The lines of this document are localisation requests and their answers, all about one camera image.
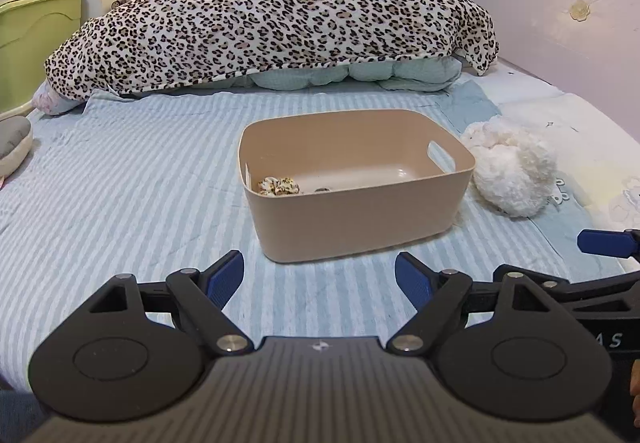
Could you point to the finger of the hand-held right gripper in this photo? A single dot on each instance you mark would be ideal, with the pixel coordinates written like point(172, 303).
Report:
point(607, 243)
point(575, 285)

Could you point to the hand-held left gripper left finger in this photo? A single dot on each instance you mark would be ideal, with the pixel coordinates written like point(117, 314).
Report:
point(222, 280)

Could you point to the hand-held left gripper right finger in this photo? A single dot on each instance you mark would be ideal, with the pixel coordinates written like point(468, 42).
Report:
point(415, 279)

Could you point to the beige plastic storage bin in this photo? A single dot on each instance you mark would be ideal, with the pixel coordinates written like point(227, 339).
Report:
point(360, 203)

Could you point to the floral fabric scrunchie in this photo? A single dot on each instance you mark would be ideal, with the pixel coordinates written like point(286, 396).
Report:
point(278, 186)

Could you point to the person's right hand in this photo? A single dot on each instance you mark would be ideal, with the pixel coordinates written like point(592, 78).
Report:
point(636, 393)

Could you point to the white quilted mattress pad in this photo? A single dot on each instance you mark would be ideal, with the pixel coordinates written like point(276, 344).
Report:
point(590, 148)

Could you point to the white fluffy plush toy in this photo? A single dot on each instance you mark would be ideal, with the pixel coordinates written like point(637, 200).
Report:
point(512, 168)

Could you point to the blue striped bed sheet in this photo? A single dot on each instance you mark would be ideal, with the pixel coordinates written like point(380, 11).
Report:
point(125, 203)

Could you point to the light blue checked quilt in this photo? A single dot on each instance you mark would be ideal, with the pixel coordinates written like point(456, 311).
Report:
point(360, 73)

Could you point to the pink headboard with flower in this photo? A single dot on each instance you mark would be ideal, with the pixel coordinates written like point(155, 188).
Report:
point(565, 18)

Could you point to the person's blue jeans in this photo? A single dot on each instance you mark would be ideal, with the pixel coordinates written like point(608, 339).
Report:
point(20, 418)

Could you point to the pale floral pillow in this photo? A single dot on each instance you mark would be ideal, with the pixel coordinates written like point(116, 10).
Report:
point(52, 100)

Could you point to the grey and white cushion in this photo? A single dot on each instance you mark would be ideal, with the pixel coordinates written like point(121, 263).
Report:
point(14, 145)

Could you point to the leopard print blanket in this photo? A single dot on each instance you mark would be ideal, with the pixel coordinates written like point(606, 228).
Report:
point(270, 18)

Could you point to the green wooden furniture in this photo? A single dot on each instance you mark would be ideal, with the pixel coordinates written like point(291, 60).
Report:
point(35, 48)

